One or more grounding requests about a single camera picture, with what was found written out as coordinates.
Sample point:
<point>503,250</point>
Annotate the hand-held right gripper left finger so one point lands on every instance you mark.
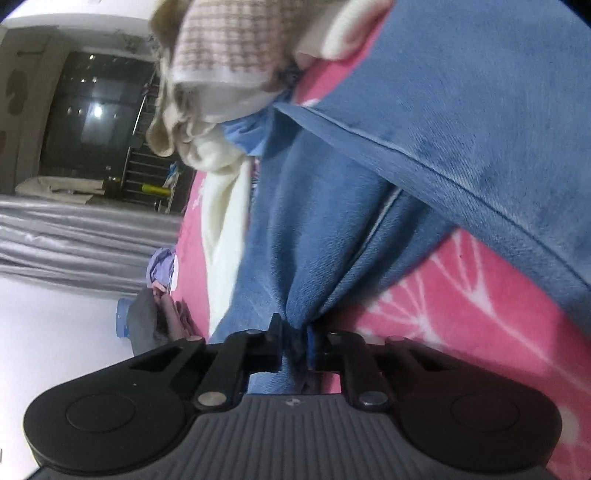
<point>275,341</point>

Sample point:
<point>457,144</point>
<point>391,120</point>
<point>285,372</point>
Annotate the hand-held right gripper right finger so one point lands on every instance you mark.
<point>312,348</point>

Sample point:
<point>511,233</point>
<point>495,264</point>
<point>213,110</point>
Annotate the dark blue fleece garment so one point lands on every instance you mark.
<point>323,221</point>

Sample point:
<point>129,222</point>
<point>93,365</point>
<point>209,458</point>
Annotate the cream white garment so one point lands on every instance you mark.
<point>221,230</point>

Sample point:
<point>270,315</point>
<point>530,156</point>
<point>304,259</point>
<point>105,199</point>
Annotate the grey folded garment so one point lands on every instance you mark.
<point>143,318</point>

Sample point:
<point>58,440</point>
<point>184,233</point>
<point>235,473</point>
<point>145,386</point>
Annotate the purple garment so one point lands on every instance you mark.
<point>159,267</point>

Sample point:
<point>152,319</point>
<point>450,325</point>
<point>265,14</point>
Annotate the blue water jug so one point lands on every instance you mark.
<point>123,318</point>

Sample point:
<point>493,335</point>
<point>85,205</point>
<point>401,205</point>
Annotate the pink floral blanket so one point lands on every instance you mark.
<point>485,314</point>

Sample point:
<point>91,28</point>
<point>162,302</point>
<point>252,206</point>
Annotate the yellow green bottle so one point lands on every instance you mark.
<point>152,189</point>

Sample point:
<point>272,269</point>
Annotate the small light blue garment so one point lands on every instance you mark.
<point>244,134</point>

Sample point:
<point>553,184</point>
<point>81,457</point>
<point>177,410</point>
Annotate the grey curtain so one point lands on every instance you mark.
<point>69,240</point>

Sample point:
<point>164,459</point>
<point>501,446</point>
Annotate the glass balcony door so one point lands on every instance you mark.
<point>83,115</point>

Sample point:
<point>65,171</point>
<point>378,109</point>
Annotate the pink checked knit garment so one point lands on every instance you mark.
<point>221,41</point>

